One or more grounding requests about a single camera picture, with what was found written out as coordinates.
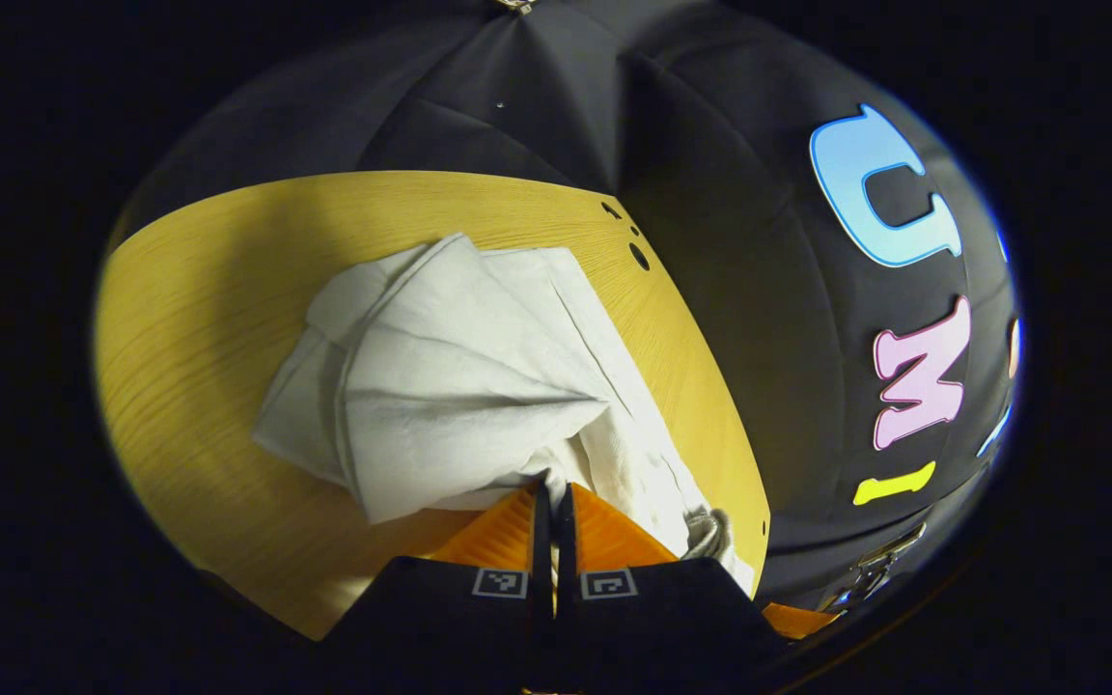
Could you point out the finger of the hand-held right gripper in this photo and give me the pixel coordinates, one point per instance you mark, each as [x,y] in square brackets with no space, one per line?
[797,621]

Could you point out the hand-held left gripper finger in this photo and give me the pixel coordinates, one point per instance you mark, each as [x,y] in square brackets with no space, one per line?
[566,550]
[542,550]

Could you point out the white jeans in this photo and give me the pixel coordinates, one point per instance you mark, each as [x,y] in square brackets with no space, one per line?
[450,386]

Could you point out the black backdrop cloth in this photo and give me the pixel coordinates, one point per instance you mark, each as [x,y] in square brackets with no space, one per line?
[739,290]

